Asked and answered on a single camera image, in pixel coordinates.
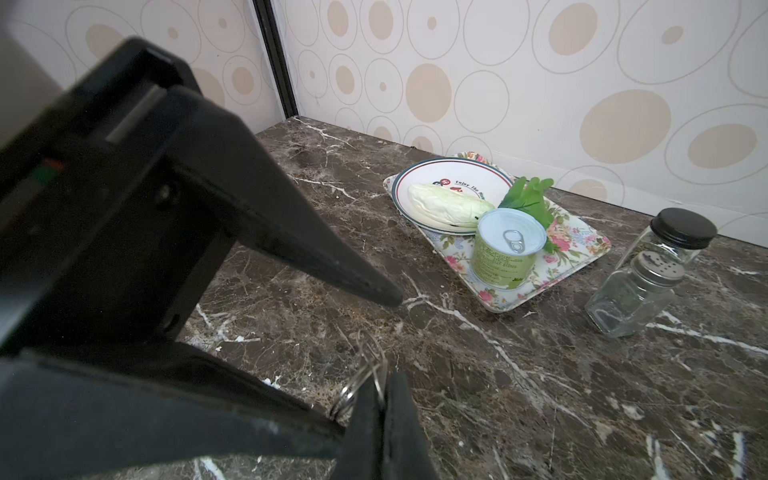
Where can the pale cabbage piece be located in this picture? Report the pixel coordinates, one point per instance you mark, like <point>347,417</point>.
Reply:
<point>448,207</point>

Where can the empty glass shaker silver lid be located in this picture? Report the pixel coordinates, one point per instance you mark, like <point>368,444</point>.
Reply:
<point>633,295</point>

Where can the green leaf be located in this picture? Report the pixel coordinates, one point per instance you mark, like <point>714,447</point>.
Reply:
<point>528,197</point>

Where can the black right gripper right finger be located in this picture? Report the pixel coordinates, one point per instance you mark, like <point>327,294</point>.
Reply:
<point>405,446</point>

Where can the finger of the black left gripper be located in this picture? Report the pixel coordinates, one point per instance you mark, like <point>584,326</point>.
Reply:
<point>259,204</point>
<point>81,410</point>

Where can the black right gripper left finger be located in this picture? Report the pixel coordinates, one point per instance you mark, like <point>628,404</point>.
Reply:
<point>362,447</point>

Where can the herb jar black lid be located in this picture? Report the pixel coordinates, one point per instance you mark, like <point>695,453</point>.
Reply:
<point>675,232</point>

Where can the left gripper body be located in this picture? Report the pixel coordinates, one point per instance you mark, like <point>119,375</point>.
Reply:
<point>102,240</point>

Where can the metal key organizer plate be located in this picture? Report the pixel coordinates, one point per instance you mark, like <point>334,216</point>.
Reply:
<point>372,365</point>

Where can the white plate with rim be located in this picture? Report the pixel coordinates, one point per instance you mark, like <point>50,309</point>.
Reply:
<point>468,177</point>

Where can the floral rectangular tray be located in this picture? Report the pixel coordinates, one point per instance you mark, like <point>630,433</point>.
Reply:
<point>575,246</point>

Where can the green tin can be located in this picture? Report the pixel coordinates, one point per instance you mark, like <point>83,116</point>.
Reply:
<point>506,246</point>

